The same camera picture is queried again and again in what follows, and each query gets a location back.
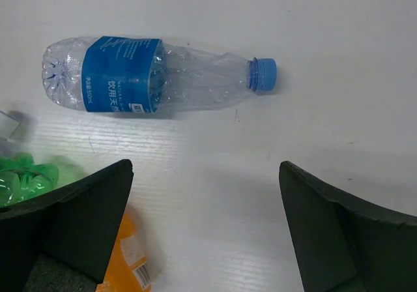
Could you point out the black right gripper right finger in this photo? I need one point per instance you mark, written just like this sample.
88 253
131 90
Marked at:
343 242

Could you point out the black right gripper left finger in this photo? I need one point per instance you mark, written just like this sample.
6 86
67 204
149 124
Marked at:
63 240

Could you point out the orange juice bottle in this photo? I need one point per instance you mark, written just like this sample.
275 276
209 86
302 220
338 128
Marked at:
127 269

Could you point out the clear bottle blue label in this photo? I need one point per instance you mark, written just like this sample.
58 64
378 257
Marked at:
112 74

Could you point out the green plastic bottle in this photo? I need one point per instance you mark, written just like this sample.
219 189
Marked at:
22 178

